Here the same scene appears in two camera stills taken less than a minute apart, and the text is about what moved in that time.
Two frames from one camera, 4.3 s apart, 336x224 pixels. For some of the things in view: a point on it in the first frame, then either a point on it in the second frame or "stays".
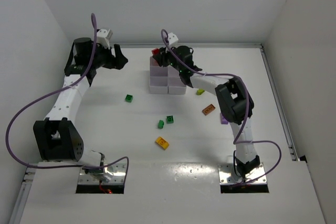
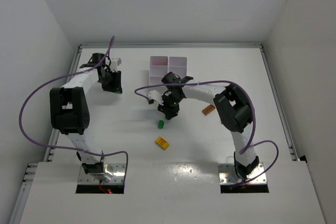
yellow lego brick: [162, 142] stays
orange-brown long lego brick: [208, 109] stays
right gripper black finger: [161, 57] -> [170, 113]
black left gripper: [112, 57] -> [112, 85]
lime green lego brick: [160, 124] stays
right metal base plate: [227, 175] stays
